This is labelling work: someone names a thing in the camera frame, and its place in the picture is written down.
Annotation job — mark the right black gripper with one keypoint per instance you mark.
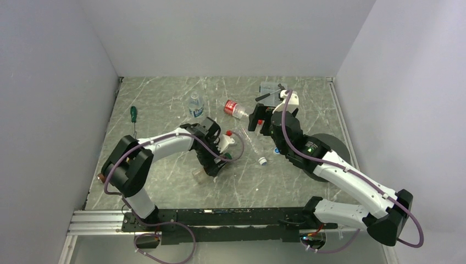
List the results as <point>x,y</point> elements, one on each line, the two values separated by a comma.
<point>260,113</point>

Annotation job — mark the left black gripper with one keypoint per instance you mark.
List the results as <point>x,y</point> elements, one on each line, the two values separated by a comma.
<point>209,165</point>

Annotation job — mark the blue label water bottle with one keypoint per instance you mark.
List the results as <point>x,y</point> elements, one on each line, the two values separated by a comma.
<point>196,105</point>

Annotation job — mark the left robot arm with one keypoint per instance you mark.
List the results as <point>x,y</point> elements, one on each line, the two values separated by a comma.
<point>128,165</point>

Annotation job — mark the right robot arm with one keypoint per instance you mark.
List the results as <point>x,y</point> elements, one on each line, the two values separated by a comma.
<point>381,211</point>

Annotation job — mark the brown bottle green cap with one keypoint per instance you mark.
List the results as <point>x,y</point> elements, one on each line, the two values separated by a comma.
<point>200,175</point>

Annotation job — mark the red label clear bottle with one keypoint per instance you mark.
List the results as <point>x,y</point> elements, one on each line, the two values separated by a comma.
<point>238,111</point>

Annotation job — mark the clear unlabeled plastic bottle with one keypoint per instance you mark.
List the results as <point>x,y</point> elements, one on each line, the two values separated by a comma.
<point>257,148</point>

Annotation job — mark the clear plastic organizer box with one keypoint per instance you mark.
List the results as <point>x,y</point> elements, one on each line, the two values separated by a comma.
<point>267,87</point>

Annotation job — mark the small black hammer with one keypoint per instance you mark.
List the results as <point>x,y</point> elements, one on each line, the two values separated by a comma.
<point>257,99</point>

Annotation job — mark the black round disc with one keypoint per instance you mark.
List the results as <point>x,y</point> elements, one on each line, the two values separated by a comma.
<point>334,145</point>

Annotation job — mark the small copper fitting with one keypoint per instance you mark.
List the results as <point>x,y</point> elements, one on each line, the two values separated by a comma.
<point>101,178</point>

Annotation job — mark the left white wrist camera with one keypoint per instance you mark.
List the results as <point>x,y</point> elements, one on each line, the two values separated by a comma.
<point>225,140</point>

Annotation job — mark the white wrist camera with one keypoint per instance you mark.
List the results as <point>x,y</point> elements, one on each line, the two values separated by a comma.
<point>225,140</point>
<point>290,101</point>

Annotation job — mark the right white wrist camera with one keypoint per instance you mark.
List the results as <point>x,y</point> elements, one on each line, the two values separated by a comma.
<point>290,101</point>

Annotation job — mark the black base frame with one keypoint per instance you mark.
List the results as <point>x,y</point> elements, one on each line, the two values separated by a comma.
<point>184,234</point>

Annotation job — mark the green handle screwdriver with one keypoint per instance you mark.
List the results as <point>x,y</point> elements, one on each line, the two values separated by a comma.
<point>133,114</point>

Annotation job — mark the aluminium rail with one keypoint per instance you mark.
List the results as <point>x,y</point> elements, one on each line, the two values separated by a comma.
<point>118,222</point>

